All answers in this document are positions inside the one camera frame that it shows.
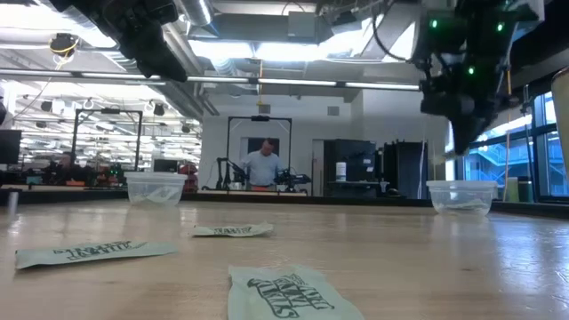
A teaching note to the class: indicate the black gantry frame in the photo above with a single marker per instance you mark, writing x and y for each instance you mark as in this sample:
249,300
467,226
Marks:
229,151
74,142

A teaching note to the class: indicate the pale green stevia packet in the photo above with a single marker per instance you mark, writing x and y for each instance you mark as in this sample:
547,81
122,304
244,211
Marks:
289,295
157,195
464,205
233,229
95,253

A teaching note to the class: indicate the silver ventilation duct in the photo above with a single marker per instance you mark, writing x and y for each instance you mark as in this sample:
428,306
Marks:
193,11

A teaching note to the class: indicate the red equipment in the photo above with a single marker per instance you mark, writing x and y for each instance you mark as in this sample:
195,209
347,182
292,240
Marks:
189,175

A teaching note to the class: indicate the black boxy equipment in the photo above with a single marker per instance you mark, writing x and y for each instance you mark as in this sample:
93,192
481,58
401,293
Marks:
355,160

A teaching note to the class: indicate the long LED light bar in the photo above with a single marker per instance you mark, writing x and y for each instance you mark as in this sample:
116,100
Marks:
293,82

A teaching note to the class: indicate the light green cup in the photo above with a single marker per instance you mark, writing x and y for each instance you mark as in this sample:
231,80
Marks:
511,189

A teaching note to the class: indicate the black computer monitor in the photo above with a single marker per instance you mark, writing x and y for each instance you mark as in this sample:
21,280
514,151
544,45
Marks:
9,146

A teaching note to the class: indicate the black window frame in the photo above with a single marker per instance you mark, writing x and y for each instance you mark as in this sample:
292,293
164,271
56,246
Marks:
533,142

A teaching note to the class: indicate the person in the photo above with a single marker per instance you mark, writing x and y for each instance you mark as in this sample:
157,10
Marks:
66,169
263,166

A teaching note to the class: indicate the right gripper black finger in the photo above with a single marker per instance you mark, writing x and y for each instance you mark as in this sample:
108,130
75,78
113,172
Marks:
464,131

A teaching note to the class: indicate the black table frame rail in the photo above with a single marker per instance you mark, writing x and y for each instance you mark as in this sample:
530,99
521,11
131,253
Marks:
311,200

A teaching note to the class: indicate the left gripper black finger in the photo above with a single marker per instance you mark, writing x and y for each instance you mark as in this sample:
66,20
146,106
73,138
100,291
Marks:
162,64

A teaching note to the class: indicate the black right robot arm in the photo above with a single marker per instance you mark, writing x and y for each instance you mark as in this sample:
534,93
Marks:
480,26

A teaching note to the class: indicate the tall black cabinet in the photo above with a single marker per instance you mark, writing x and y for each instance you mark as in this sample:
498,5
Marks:
402,171

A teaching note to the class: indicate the tan vertical post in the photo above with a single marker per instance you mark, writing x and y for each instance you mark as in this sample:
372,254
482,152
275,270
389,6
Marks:
562,120

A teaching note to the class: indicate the clear plastic bowl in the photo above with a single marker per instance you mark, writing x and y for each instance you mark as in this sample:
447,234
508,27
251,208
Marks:
462,191
154,182

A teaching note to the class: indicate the background black robot arm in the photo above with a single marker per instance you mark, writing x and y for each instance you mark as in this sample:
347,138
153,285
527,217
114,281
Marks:
291,178
224,171

